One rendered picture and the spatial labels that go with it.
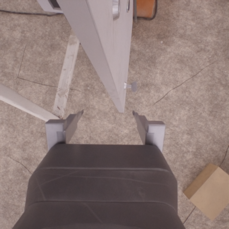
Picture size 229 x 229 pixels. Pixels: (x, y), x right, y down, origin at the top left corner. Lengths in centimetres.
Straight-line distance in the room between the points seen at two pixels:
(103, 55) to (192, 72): 133
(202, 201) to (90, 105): 106
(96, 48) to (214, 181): 125
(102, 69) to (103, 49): 5
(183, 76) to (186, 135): 47
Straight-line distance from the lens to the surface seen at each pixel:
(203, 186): 132
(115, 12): 22
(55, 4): 95
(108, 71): 22
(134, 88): 53
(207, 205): 137
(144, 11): 159
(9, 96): 81
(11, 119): 167
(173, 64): 147
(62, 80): 122
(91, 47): 17
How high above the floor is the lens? 131
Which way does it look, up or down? 82 degrees down
